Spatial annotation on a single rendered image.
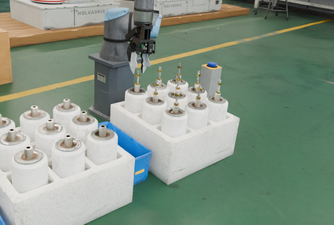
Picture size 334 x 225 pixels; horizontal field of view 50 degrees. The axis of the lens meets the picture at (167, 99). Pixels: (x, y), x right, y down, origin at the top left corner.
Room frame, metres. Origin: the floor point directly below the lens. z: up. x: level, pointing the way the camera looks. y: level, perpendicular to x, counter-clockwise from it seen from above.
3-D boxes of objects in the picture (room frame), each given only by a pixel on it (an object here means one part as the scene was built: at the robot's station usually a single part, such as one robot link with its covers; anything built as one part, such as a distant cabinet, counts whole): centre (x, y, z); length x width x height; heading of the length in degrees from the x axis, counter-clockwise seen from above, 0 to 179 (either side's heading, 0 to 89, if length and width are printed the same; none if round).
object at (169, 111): (1.22, -0.04, 0.25); 0.08 x 0.08 x 0.01
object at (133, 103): (1.39, 0.13, 0.16); 0.10 x 0.10 x 0.18
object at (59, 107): (1.17, 0.36, 0.25); 0.08 x 0.08 x 0.01
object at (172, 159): (1.39, -0.04, 0.09); 0.39 x 0.39 x 0.18; 44
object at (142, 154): (1.21, 0.17, 0.06); 0.30 x 0.11 x 0.12; 44
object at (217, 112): (1.39, -0.21, 0.16); 0.10 x 0.10 x 0.18
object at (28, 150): (0.84, 0.36, 0.26); 0.02 x 0.02 x 0.03
